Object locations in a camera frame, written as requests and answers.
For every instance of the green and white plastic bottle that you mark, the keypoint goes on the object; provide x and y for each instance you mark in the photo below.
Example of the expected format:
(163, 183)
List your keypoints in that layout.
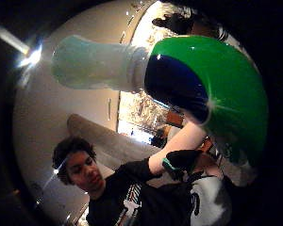
(229, 88)

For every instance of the the person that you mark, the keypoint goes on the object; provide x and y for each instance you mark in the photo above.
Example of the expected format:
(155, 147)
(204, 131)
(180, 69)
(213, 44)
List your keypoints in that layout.
(85, 174)

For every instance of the bright ceiling lamp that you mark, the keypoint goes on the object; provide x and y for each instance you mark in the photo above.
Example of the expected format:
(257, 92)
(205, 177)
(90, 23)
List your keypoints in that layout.
(29, 58)

